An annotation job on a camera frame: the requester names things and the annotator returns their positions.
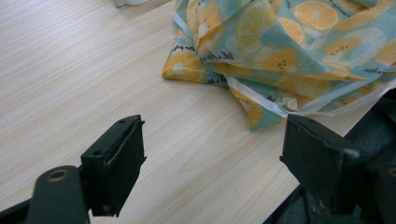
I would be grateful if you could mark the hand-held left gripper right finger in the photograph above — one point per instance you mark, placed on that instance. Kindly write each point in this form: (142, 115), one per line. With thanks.
(323, 165)

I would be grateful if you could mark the citrus print cloth bag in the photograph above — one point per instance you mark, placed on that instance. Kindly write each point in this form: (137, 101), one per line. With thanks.
(280, 56)

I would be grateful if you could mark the white plastic tray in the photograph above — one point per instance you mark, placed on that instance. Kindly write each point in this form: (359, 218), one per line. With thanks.
(129, 2)

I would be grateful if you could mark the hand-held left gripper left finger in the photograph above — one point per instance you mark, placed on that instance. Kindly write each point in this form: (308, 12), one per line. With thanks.
(115, 165)

